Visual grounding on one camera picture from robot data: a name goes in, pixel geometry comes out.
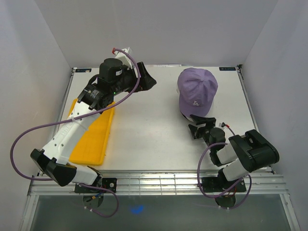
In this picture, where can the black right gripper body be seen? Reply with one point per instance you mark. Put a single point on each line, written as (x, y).
(204, 132)

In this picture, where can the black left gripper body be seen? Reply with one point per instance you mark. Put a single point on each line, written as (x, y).
(132, 81)

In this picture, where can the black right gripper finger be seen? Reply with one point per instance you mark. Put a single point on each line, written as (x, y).
(198, 120)
(194, 131)

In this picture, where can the purple baseball cap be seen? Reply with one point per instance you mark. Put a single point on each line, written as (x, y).
(198, 88)

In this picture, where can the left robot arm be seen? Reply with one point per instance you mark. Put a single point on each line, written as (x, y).
(113, 78)

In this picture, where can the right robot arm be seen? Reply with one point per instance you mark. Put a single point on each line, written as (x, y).
(236, 156)

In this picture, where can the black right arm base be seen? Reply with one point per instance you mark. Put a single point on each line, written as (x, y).
(214, 185)

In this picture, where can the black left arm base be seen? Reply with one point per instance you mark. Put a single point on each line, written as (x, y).
(93, 196)

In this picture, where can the yellow plastic tray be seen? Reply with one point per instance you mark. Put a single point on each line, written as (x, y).
(90, 149)

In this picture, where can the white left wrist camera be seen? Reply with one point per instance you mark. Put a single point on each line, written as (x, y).
(126, 62)

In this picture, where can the aluminium table edge rail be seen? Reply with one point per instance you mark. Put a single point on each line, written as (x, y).
(162, 183)

